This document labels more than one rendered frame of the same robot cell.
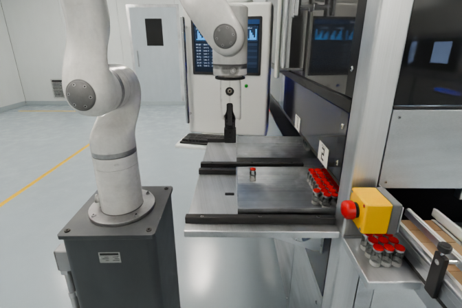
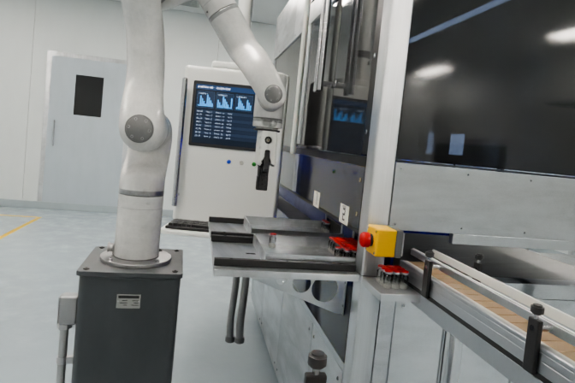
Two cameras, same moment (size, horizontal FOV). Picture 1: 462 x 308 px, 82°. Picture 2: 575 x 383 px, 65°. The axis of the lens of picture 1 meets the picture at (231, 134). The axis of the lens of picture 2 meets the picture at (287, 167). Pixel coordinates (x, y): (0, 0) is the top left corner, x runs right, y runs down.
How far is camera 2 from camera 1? 65 cm
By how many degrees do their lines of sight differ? 20
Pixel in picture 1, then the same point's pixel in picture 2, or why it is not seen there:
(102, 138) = (140, 174)
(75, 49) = (138, 91)
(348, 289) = (368, 338)
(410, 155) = (411, 200)
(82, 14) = (149, 63)
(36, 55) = not seen: outside the picture
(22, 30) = not seen: outside the picture
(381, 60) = (385, 124)
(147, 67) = (67, 148)
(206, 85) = (204, 160)
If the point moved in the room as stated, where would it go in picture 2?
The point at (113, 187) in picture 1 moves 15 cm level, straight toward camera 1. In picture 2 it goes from (140, 226) to (163, 239)
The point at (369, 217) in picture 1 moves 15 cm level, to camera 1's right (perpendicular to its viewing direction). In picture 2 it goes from (380, 240) to (434, 244)
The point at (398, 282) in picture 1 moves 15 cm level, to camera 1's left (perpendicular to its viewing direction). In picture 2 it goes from (403, 294) to (346, 292)
